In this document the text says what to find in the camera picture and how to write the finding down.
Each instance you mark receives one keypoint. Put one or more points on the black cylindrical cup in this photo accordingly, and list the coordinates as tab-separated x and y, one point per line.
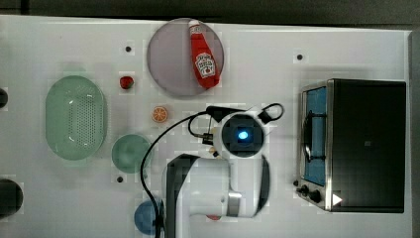
11	198

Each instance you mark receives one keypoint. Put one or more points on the red plush ketchup bottle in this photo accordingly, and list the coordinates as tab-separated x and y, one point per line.
203	62

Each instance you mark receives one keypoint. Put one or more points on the small red strawberry toy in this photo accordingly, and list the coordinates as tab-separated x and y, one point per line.
126	82

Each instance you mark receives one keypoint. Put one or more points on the blue bowl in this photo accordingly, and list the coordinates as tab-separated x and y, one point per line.
148	220

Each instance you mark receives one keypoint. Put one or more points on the red green apple toy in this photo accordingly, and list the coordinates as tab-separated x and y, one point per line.
214	218

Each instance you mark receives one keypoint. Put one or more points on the black toaster oven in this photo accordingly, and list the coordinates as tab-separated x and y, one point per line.
352	145

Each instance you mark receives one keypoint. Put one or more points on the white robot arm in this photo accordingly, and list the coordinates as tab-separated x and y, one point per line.
233	182

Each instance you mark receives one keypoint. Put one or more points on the green oval colander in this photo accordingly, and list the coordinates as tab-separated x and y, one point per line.
75	118

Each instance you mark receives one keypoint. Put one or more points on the grey round plate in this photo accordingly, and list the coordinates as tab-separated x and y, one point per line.
170	62

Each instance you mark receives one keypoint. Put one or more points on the orange slice toy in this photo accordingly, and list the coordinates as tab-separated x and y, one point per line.
159	114

